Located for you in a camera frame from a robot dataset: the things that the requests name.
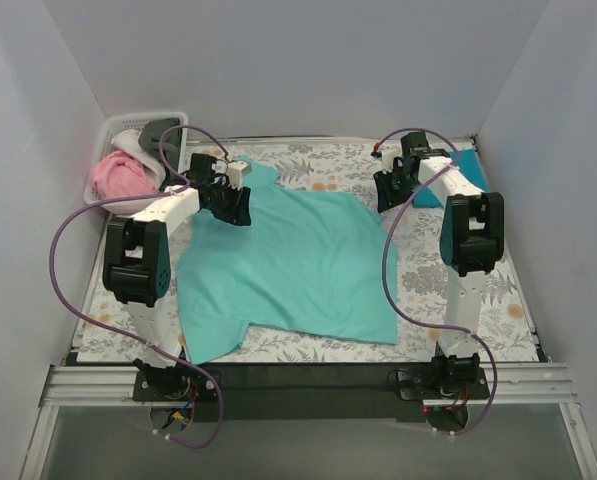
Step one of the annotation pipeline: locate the mint green t shirt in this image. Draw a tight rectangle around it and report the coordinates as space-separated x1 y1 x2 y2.
176 163 398 364

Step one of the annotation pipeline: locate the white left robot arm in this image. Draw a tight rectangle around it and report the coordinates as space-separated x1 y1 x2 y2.
102 153 253 399

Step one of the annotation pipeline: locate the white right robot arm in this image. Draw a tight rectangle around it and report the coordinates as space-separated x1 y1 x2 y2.
371 128 504 390

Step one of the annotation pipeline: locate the folded teal t shirt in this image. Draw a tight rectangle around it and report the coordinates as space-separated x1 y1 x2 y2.
413 150 489 208

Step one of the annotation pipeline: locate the dark grey t shirt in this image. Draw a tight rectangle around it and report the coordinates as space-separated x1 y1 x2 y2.
138 117 183 170

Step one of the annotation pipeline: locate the pink t shirt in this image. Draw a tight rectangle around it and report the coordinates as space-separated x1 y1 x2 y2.
90 150 157 200

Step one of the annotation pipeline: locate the white t shirt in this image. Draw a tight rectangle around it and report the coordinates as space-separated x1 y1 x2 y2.
111 129 166 187

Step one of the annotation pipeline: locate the floral patterned table mat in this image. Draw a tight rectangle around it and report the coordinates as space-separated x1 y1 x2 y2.
72 139 538 364

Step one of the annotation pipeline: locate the white plastic laundry basket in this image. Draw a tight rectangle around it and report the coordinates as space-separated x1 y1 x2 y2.
84 111 188 214

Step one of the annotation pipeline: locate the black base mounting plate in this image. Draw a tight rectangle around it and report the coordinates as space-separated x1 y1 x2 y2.
132 363 490 422

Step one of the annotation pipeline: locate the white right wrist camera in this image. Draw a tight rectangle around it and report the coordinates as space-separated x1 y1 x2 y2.
371 143 402 174

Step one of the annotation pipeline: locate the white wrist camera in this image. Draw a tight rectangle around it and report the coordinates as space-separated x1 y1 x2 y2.
225 160 252 190
371 143 402 174

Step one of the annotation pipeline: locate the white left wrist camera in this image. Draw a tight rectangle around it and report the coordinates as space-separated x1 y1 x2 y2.
225 160 252 190

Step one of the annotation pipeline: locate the aluminium frame rail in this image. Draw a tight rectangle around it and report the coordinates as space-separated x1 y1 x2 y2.
39 366 140 407

